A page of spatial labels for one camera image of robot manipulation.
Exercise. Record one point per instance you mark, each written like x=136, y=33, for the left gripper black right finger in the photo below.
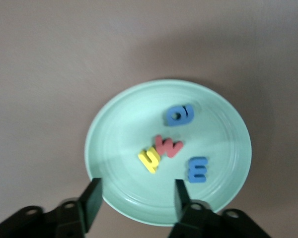
x=182, y=203

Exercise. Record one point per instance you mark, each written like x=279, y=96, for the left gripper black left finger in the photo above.
x=92, y=203

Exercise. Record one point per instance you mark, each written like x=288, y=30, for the blue lowercase foam letter m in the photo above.
x=191, y=171

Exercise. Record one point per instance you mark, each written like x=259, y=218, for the yellow lowercase foam letter h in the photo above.
x=149, y=161

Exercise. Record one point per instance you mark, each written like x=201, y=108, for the red lowercase foam letter w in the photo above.
x=164, y=146

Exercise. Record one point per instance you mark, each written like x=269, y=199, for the blue lowercase foam letter a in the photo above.
x=181, y=122

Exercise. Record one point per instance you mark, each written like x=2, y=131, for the green round plate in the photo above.
x=129, y=124

